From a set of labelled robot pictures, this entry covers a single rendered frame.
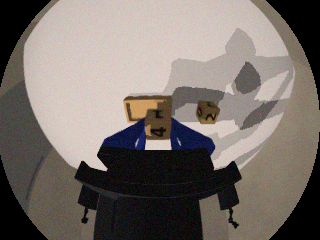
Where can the brown wooden tray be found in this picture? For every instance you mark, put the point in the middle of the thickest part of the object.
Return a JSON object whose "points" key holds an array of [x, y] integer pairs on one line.
{"points": [[136, 106]]}

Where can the brown cube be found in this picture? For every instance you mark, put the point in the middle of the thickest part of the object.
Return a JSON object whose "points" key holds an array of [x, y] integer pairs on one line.
{"points": [[207, 112], [158, 124]]}

